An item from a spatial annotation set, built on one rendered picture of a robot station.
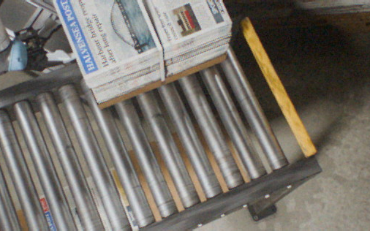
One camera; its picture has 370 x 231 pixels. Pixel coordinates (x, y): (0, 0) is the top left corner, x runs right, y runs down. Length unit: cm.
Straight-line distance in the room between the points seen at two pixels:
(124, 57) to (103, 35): 7
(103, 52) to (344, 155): 136
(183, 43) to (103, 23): 19
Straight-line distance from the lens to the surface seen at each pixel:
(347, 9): 224
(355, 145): 228
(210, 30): 119
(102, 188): 132
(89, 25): 121
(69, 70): 143
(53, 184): 134
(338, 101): 231
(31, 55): 142
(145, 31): 119
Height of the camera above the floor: 208
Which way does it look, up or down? 75 degrees down
